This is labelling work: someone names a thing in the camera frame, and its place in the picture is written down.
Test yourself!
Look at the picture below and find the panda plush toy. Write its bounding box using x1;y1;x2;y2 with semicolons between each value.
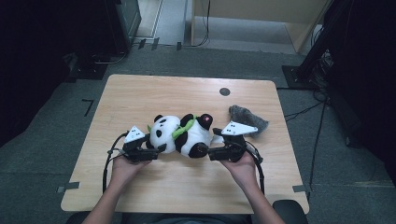
146;112;216;159

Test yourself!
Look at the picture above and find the grey plush toy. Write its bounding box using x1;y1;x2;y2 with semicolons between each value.
228;105;270;138

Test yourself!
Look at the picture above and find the hand-held gripper cable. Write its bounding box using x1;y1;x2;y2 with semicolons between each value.
245;140;266;196
102;132;129;194

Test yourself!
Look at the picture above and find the hanging black cable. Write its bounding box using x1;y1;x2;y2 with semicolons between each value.
186;0;211;49

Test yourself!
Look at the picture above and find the black chair armrest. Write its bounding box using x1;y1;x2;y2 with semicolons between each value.
64;209;94;224
272;200;310;224

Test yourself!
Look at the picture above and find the left hand-held gripper cable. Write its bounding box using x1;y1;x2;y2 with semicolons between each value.
102;132;129;194

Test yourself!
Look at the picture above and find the black metal stand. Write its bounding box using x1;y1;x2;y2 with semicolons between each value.
281;0;347;91

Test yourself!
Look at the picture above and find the light wooden desk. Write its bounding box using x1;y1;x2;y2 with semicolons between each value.
191;0;331;53

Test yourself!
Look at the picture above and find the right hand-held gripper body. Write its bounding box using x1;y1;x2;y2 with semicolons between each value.
219;120;259;163

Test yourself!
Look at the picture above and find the black floor tape angle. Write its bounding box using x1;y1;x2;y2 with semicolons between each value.
81;98;95;118

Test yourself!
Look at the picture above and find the person's left hand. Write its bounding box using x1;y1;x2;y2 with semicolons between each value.
110;154;151;187

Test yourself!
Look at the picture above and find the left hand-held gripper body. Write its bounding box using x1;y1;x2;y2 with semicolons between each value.
122;125;162;163

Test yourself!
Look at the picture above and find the right hand-held gripper cable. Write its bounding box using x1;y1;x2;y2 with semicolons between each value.
245;140;266;196

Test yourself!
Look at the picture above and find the black floor cable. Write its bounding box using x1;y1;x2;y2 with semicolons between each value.
284;101;327;123
307;102;328;200

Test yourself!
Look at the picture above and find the person's right hand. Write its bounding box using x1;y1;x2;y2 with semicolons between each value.
220;151;262;189

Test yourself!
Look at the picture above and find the black stand base plate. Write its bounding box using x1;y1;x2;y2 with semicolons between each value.
68;52;108;81

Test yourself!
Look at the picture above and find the tangled cable bundle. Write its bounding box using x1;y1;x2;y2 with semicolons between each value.
310;49;334;104

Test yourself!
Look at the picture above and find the grey floor tape piece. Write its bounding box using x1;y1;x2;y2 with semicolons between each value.
291;184;313;194
56;181;81;194

